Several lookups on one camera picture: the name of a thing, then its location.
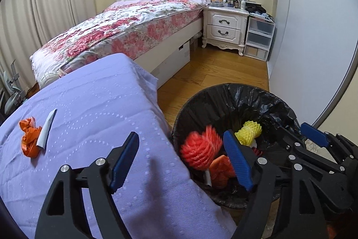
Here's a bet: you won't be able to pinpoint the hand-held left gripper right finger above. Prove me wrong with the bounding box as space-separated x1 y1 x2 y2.
223 129 328 239

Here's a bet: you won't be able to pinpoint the white storage box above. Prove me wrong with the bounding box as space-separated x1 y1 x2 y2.
152 40 191 83

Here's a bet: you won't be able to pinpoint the orange paper packet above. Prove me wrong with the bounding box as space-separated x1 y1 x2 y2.
208 155 237 189

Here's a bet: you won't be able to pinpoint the grey office chair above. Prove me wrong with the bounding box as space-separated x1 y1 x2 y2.
0 60 26 113

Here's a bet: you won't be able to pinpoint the black lined trash bin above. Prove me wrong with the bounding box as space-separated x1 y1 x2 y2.
171 83 308 206

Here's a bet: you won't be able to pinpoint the black cloth pile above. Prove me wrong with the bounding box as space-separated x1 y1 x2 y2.
247 4 273 22

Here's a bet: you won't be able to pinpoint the white nightstand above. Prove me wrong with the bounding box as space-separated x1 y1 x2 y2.
201 5 249 57

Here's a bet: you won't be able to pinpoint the yellow foam net bundle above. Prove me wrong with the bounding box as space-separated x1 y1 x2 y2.
234 121 263 147

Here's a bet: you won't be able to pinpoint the pink floral quilt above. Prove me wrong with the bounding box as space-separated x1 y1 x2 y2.
31 0 207 83

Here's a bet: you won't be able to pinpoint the clear plastic drawer unit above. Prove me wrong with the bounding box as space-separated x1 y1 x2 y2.
243 13 276 62

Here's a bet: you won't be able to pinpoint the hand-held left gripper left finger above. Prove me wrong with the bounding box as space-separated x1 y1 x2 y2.
35 131 140 239

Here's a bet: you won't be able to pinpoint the beige curtains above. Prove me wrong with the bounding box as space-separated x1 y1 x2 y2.
0 0 96 94

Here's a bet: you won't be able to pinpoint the brown woven trash bin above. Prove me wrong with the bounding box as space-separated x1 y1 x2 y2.
213 191 281 210

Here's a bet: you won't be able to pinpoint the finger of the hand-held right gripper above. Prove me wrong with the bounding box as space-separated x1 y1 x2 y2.
281 131 346 181
301 122 353 161

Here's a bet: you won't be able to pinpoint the purple tablecloth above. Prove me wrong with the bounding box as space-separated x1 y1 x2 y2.
0 53 238 239

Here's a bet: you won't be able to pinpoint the orange crumpled plastic wrapper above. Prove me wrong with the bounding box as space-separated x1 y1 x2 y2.
19 117 47 158

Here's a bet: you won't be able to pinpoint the red foam net bundle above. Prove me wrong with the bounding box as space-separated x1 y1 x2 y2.
180 125 224 171

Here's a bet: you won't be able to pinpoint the grey wardrobe sliding door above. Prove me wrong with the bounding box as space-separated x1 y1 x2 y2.
267 0 358 130

